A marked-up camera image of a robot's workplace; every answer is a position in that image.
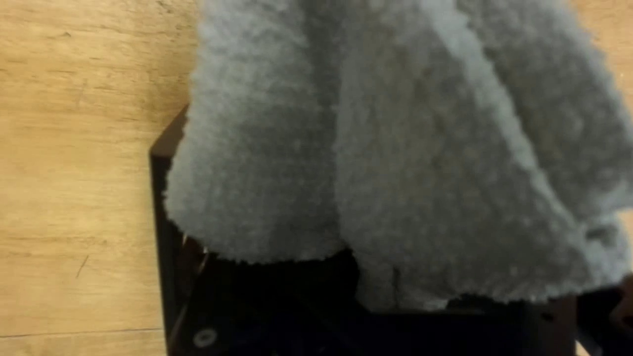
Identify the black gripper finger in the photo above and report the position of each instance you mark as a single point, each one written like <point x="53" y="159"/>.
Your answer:
<point x="605" y="321"/>

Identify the white towel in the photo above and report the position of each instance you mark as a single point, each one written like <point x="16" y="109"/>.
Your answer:
<point x="451" y="147"/>

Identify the black perforated box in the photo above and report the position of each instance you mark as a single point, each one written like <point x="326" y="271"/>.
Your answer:
<point x="214" y="307"/>

